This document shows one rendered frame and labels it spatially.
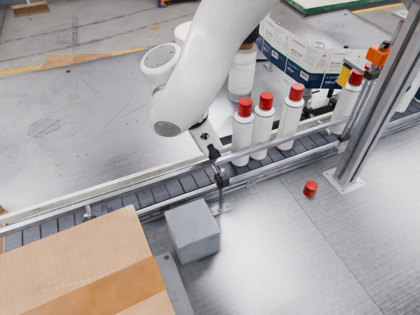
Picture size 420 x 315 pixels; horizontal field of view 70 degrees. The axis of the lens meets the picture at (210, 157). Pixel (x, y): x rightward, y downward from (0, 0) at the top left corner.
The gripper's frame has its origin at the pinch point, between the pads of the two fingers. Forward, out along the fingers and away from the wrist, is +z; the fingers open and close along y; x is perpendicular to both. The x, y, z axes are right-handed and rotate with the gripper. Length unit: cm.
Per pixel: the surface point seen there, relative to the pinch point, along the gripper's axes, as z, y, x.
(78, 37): 81, 305, 55
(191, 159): 1.3, 3.2, 5.7
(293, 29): 31, 66, -65
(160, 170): -1.4, 3.2, 14.1
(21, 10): 56, 395, 104
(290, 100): -2.4, 0.1, -23.7
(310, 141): 16.8, -1.5, -27.5
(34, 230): -9.6, -0.2, 45.2
